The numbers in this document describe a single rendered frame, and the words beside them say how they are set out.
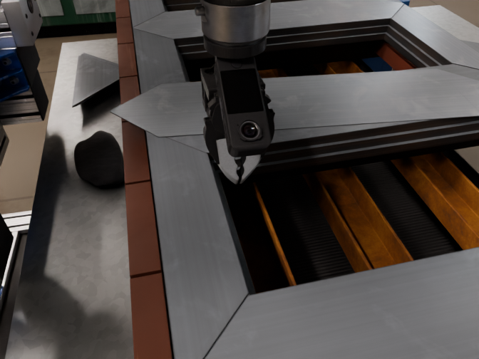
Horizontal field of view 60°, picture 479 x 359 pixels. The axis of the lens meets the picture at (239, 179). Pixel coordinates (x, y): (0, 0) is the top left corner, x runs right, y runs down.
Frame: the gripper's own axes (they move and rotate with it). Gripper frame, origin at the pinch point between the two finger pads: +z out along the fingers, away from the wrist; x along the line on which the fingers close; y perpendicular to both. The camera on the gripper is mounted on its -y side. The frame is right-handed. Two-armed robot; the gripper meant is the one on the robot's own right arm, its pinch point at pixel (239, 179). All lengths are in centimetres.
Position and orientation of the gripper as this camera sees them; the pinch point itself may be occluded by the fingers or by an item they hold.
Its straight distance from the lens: 58.7
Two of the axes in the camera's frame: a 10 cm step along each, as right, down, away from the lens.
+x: -9.7, 1.6, -1.7
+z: 0.0, 7.5, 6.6
